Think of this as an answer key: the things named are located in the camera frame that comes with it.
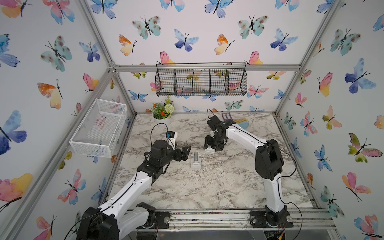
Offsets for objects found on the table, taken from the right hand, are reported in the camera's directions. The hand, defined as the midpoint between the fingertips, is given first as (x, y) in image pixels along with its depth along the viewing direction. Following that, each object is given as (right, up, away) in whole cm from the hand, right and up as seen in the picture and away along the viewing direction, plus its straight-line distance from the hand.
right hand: (208, 147), depth 91 cm
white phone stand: (-7, -8, +1) cm, 11 cm away
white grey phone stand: (+1, -1, -2) cm, 3 cm away
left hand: (-13, +3, -10) cm, 17 cm away
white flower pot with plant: (-30, +22, +10) cm, 39 cm away
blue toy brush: (+28, +16, +24) cm, 40 cm away
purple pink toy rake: (+17, +19, +28) cm, 37 cm away
